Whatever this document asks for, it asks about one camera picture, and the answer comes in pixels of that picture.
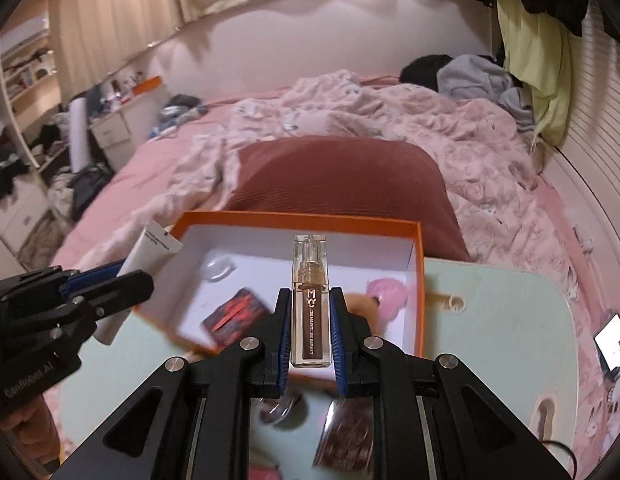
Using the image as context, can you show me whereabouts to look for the white cream tube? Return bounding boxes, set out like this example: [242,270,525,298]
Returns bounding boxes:
[93,221,183,346]

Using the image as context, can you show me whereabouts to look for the light green hanging garment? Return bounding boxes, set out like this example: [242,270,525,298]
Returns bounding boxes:
[496,0,572,146]

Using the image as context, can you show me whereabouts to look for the pink round item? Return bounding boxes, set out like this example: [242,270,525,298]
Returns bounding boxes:
[366,278,408,323]

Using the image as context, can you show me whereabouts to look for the grey clothes pile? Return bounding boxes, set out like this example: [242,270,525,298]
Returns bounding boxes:
[436,54,536,132]

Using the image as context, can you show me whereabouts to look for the white figurine keychain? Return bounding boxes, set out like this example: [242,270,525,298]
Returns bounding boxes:
[258,390,307,428]

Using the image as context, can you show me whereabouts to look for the clear round compact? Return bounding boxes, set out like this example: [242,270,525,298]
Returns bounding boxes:
[202,252,235,282]

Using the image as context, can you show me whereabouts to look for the black clothes on bed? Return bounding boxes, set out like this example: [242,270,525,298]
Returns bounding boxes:
[399,54,452,92]

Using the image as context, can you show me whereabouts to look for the dark red pillow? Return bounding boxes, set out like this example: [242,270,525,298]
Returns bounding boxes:
[223,136,470,262]

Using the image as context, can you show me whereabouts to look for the red black mahjong tile box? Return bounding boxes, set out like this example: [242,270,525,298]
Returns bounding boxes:
[202,288,270,348]

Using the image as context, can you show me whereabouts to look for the gold lip gloss tube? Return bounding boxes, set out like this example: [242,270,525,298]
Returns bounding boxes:
[290,234,331,368]

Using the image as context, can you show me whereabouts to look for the white bedside drawer cabinet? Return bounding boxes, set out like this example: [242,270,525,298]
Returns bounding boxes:
[91,110,141,172]

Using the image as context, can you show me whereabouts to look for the orange cardboard box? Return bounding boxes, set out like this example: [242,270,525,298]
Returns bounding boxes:
[136,211,425,356]

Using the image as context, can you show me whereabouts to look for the pink floral quilt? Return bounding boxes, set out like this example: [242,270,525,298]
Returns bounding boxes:
[54,70,606,464]

